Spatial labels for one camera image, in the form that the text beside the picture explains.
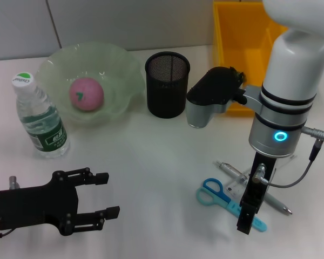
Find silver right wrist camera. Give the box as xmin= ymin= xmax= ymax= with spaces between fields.
xmin=186 ymin=66 xmax=246 ymax=129

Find transparent plastic ruler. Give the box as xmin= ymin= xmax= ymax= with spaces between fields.
xmin=226 ymin=154 xmax=298 ymax=200

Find left gripper cable with plug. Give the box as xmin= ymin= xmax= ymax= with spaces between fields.
xmin=0 ymin=175 xmax=20 ymax=240

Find right gripper cable with plug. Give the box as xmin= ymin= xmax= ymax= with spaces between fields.
xmin=251 ymin=126 xmax=324 ymax=188

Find black mesh pen cup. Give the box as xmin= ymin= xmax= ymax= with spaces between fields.
xmin=144 ymin=51 xmax=191 ymax=119

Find pink peach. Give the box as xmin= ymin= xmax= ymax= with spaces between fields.
xmin=69 ymin=77 xmax=105 ymax=112

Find yellow plastic bin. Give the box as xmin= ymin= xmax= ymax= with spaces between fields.
xmin=212 ymin=1 xmax=290 ymax=117

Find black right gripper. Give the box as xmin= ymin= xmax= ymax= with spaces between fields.
xmin=237 ymin=152 xmax=278 ymax=235

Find gripper cable with plug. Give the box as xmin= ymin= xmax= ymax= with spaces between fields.
xmin=0 ymin=175 xmax=20 ymax=240
xmin=251 ymin=126 xmax=324 ymax=188

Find blue scissors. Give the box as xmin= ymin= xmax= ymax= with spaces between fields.
xmin=195 ymin=177 xmax=268 ymax=233

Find grey ballpoint pen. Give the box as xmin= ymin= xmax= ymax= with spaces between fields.
xmin=214 ymin=160 xmax=294 ymax=216

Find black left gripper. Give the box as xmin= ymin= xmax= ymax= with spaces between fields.
xmin=0 ymin=167 xmax=121 ymax=237

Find green glass fruit plate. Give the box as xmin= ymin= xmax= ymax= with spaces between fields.
xmin=36 ymin=40 xmax=146 ymax=127

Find clear green-label water bottle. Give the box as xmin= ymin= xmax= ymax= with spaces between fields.
xmin=11 ymin=72 xmax=70 ymax=159

